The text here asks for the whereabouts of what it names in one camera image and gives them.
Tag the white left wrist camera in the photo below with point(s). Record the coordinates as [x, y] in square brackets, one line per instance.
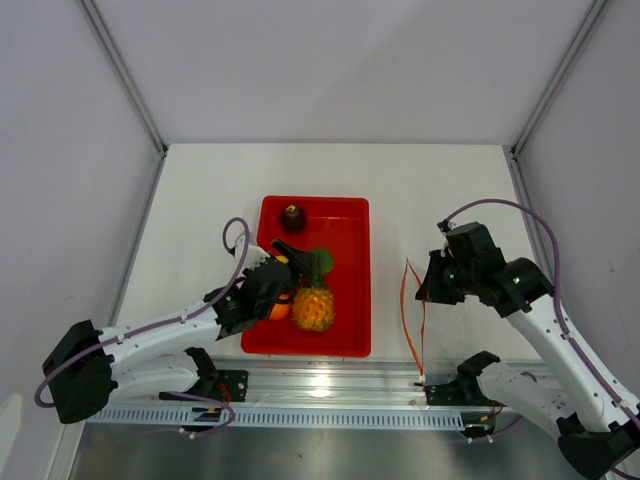
[247, 254]

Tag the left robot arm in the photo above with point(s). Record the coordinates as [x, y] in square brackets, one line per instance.
[219, 315]

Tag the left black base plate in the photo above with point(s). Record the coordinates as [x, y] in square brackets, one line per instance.
[223, 385]

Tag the dark red apple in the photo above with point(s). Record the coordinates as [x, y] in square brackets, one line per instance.
[293, 219]

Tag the green lime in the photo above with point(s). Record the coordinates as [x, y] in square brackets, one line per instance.
[322, 261]

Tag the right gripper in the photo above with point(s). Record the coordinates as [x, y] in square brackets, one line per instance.
[431, 290]

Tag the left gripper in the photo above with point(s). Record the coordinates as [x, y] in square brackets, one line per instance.
[296, 261]

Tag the red plastic tray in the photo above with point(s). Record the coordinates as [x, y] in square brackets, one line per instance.
[340, 225]

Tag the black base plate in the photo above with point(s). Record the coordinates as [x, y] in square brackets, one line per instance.
[223, 385]
[440, 392]

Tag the clear zip top bag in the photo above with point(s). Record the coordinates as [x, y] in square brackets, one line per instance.
[438, 337]

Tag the white slotted cable duct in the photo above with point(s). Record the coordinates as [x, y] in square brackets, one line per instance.
[249, 416]

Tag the aluminium mounting rail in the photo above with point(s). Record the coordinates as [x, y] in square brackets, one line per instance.
[320, 382]

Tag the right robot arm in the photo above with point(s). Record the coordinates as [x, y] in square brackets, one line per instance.
[595, 419]

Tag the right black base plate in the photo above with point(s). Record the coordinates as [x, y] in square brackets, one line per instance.
[440, 392]

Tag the orange fruit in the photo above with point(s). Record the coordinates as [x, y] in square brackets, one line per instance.
[278, 312]

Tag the yellow pineapple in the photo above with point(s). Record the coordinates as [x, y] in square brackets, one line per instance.
[314, 306]

